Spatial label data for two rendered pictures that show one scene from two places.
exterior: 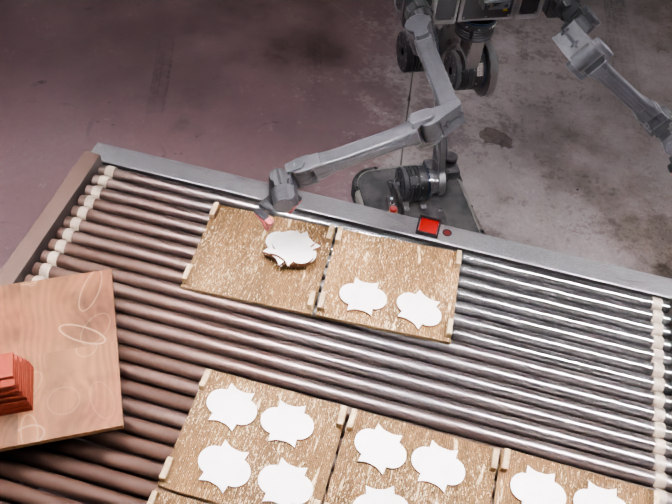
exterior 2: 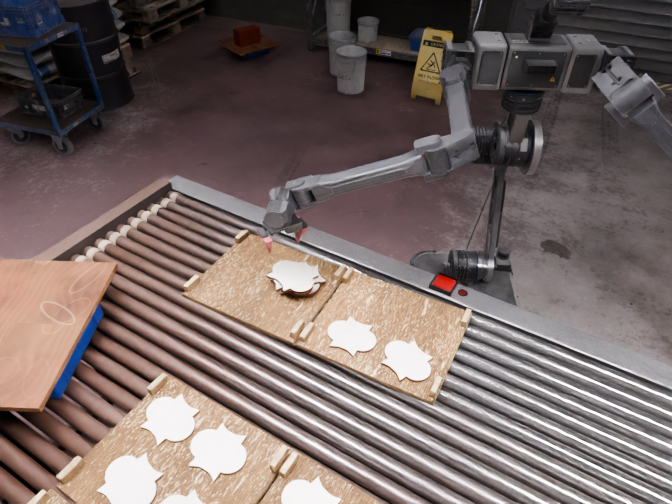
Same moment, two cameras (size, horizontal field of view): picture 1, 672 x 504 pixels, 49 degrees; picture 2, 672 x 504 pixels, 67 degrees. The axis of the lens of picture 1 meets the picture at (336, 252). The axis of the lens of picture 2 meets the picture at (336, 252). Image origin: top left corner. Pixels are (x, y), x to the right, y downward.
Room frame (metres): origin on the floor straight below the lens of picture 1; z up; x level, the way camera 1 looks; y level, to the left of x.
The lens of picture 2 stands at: (0.41, -0.38, 2.10)
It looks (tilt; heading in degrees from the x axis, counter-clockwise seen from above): 41 degrees down; 20
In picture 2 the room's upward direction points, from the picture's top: straight up
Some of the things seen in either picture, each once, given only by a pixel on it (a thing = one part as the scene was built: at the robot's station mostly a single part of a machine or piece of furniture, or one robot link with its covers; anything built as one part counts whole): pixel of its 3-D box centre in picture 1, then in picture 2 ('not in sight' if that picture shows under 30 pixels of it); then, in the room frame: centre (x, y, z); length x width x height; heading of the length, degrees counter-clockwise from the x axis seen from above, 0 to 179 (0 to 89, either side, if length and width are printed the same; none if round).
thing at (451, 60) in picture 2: (419, 15); (459, 72); (2.05, -0.19, 1.45); 0.09 x 0.08 x 0.12; 106
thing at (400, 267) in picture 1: (391, 283); (387, 329); (1.38, -0.18, 0.93); 0.41 x 0.35 x 0.02; 83
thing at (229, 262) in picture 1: (261, 257); (267, 282); (1.44, 0.23, 0.93); 0.41 x 0.35 x 0.02; 83
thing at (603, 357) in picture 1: (353, 294); (346, 334); (1.35, -0.07, 0.90); 1.95 x 0.05 x 0.05; 80
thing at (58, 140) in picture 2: not in sight; (33, 82); (3.17, 3.16, 0.46); 0.79 x 0.62 x 0.91; 86
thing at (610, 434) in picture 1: (333, 361); (300, 396); (1.10, -0.03, 0.90); 1.95 x 0.05 x 0.05; 80
